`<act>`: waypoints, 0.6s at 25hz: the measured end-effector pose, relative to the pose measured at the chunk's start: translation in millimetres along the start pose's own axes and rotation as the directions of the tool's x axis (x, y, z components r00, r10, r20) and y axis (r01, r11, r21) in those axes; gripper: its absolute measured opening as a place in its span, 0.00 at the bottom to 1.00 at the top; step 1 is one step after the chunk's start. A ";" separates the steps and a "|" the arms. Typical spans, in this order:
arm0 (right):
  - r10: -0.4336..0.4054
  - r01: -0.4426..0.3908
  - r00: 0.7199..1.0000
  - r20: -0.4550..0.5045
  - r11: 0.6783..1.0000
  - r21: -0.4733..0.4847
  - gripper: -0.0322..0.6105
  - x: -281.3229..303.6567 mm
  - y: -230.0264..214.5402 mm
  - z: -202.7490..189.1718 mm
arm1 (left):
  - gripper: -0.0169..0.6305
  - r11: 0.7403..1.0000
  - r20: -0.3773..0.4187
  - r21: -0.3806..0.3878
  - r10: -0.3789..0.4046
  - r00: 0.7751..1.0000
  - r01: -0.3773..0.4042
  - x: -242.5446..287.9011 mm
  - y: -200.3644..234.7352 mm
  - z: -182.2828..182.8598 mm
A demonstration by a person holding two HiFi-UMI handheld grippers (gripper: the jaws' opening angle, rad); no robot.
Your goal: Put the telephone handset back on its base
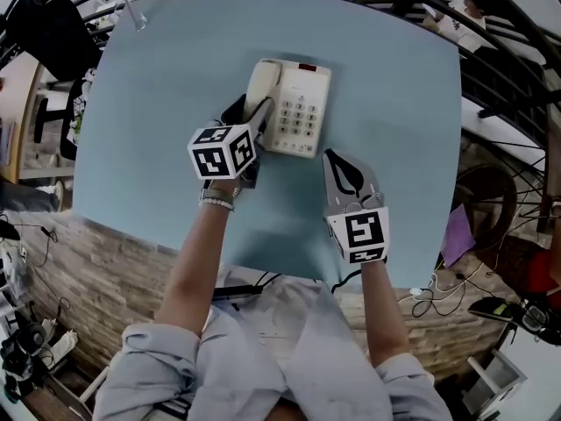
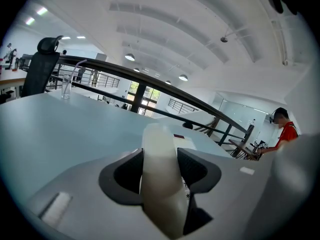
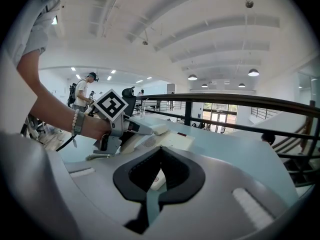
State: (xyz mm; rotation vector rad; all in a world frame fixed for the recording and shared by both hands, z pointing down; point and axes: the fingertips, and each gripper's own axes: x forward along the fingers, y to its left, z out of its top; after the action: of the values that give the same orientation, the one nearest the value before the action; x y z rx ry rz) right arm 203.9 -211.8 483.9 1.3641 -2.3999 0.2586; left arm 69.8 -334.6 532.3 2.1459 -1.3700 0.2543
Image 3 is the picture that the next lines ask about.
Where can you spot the black pendant lamp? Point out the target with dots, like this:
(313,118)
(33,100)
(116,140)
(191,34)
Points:
(253,72)
(204,85)
(241,85)
(192,77)

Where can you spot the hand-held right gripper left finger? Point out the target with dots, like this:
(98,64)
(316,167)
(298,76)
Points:
(100,184)

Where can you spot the ceiling tube light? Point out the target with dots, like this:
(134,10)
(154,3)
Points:
(54,20)

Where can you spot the person's left forearm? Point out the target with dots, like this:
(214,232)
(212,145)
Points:
(55,111)

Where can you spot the small white red-ringed device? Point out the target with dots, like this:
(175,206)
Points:
(158,181)

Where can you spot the black metal railing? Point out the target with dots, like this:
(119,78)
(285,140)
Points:
(250,100)

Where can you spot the large glass window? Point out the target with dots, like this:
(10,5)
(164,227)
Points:
(220,107)

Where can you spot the clear drinking glass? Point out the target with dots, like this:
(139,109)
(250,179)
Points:
(142,114)

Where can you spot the person's light blue shirt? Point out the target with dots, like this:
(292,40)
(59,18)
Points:
(32,34)

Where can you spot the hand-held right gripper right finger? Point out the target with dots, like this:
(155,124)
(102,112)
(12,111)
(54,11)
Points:
(225,196)

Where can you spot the grey wrist band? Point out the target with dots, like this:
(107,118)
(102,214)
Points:
(80,124)

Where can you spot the person's left hand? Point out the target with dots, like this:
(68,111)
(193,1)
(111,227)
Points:
(96,129)

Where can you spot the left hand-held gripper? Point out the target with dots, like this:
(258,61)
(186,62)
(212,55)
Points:
(111,104)

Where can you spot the clear bent straw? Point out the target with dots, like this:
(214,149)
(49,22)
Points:
(143,103)

